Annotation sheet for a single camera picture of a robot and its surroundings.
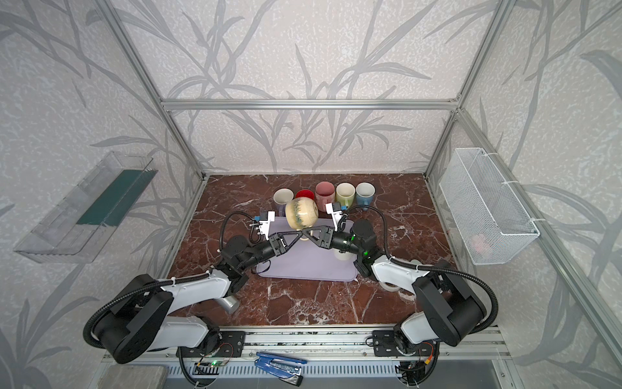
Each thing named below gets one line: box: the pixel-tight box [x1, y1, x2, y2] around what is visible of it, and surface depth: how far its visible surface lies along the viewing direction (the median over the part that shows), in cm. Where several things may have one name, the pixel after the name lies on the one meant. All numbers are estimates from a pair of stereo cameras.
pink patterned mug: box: [315, 180, 337, 213], surface depth 104 cm
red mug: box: [294, 188, 316, 200], surface depth 105 cm
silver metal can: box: [214, 295, 240, 315], surface depth 80 cm
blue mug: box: [355, 181, 376, 212], surface depth 104 cm
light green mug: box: [336, 182, 356, 207], surface depth 104 cm
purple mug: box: [272, 187, 294, 218], surface depth 105 cm
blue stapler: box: [254, 351, 308, 388], surface depth 70 cm
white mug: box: [333, 249, 358, 262], surface depth 94 cm
